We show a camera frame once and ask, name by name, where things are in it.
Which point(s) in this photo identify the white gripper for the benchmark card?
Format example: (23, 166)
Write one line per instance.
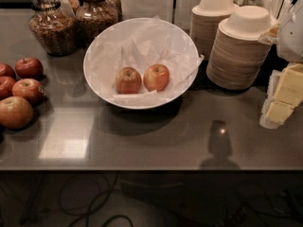
(293, 38)

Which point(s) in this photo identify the white bowl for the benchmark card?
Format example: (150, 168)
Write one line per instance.
(104, 79)

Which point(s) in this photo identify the red apple back left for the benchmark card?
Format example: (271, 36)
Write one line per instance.
(29, 68)

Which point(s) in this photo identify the red apple middle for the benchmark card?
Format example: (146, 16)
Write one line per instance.
(30, 89)

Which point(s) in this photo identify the large red apple front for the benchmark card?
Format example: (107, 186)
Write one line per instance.
(15, 112)

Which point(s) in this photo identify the red apple left edge middle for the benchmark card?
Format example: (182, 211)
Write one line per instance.
(6, 84)

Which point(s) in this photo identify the red apple edge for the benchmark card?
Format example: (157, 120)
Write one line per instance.
(7, 70)
(6, 84)

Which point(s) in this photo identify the red apple far left edge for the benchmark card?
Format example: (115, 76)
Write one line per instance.
(7, 70)

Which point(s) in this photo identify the front stack paper bowls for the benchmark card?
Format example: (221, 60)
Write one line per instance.
(236, 54)

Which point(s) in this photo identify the stack paper bowls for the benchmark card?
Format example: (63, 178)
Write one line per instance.
(236, 54)
(205, 19)

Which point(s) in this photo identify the back stack paper bowls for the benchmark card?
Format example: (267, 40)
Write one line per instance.
(205, 19)

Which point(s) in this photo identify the white paper liner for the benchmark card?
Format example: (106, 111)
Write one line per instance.
(148, 44)

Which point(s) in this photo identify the white napkin dispenser box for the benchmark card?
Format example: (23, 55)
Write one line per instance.
(147, 9)

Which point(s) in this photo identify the glass granola jar right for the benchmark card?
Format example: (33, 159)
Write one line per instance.
(94, 16)

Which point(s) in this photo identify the glass granola jar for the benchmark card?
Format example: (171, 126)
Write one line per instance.
(94, 16)
(54, 30)

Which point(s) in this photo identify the glass granola jar left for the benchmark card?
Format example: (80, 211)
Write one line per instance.
(54, 30)

